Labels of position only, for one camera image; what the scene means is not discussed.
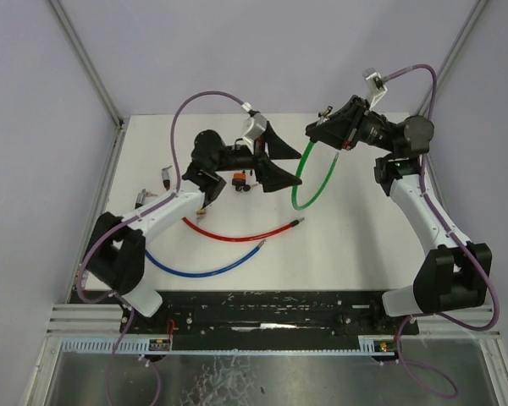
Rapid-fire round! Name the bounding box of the green cable lock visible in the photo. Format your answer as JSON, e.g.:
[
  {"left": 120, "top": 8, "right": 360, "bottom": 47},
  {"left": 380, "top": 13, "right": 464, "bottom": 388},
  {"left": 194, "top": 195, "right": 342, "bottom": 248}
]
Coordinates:
[{"left": 291, "top": 140, "right": 340, "bottom": 211}]

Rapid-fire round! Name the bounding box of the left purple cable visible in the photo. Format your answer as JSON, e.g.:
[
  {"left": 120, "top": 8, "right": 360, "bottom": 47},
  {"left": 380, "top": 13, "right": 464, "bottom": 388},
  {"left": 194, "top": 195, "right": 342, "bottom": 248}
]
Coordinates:
[{"left": 75, "top": 89, "right": 253, "bottom": 406}]

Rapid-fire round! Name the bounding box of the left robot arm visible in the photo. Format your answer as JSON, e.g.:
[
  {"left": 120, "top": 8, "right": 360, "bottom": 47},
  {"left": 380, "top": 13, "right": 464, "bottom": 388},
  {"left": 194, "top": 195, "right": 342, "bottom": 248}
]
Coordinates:
[{"left": 80, "top": 123, "right": 301, "bottom": 334}]

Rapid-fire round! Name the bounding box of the red cable lock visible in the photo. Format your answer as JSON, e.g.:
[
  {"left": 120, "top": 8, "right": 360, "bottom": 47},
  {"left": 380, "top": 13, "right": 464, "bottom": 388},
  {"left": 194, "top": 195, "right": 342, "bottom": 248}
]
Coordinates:
[{"left": 182, "top": 217, "right": 305, "bottom": 244}]

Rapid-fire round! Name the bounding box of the left aluminium frame post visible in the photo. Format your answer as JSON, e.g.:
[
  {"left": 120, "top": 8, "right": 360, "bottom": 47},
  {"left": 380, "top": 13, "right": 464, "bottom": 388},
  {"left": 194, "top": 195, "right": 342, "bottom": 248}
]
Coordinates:
[{"left": 45, "top": 0, "right": 124, "bottom": 128}]

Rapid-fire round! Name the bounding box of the aluminium frame post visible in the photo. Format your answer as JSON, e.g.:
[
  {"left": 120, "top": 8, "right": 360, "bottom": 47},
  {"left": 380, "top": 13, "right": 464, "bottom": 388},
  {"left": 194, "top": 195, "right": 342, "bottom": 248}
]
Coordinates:
[
  {"left": 435, "top": 0, "right": 491, "bottom": 96},
  {"left": 45, "top": 0, "right": 124, "bottom": 128}
]

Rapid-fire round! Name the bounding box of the brass padlock with key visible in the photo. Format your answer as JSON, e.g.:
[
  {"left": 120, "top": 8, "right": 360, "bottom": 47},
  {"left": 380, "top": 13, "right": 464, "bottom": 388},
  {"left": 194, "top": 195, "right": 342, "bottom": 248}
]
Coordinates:
[{"left": 195, "top": 208, "right": 207, "bottom": 226}]

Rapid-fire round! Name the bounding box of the blue cable lock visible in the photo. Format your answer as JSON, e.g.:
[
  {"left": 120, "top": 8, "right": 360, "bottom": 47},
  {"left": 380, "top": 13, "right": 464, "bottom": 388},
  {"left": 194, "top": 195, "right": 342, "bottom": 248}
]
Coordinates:
[{"left": 145, "top": 239, "right": 266, "bottom": 279}]

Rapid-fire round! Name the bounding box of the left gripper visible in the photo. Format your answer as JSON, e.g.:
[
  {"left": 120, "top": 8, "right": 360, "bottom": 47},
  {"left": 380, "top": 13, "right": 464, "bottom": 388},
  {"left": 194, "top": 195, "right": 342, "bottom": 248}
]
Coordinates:
[{"left": 213, "top": 121, "right": 303, "bottom": 189}]

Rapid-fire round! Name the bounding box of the right aluminium frame post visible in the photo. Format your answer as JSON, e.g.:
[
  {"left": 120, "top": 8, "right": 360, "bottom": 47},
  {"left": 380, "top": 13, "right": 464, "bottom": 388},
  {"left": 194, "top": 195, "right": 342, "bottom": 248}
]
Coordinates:
[{"left": 435, "top": 0, "right": 491, "bottom": 96}]

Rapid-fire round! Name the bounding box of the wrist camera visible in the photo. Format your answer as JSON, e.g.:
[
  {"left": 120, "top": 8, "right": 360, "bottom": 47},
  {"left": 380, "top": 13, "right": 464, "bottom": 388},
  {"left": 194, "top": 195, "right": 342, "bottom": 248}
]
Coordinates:
[
  {"left": 362, "top": 68, "right": 388, "bottom": 109},
  {"left": 242, "top": 112, "right": 267, "bottom": 150}
]

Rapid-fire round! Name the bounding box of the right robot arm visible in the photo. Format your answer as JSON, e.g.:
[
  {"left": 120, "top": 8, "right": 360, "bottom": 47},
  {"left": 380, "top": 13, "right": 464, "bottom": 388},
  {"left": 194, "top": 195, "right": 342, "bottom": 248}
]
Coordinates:
[{"left": 306, "top": 96, "right": 492, "bottom": 334}]

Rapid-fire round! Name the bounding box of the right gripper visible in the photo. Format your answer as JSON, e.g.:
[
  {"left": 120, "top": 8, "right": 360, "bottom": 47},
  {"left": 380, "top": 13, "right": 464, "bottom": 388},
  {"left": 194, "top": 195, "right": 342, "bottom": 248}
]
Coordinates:
[{"left": 306, "top": 96, "right": 398, "bottom": 155}]

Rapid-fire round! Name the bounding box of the green lock key bunch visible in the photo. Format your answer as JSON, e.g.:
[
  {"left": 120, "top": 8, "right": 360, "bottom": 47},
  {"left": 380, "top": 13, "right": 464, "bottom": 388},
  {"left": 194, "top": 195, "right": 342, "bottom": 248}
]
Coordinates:
[{"left": 135, "top": 189, "right": 157, "bottom": 209}]

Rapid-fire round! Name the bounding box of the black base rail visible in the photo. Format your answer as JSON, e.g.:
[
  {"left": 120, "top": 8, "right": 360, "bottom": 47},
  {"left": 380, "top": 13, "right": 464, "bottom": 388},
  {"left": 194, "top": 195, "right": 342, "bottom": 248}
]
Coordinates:
[{"left": 130, "top": 290, "right": 404, "bottom": 336}]

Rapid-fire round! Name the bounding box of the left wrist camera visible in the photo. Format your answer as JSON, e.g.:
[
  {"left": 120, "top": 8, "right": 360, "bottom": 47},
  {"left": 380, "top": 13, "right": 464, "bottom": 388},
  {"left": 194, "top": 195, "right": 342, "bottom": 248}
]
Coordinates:
[{"left": 242, "top": 112, "right": 267, "bottom": 150}]

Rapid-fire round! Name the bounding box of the orange padlock with keys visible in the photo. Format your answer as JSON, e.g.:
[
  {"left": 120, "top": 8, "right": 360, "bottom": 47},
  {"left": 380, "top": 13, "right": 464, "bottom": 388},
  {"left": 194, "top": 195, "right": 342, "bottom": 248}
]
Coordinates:
[{"left": 231, "top": 170, "right": 257, "bottom": 193}]

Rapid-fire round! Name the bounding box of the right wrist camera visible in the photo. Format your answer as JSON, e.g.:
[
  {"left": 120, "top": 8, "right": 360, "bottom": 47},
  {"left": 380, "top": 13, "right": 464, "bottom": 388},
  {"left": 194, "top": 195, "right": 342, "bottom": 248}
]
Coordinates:
[{"left": 362, "top": 68, "right": 388, "bottom": 109}]

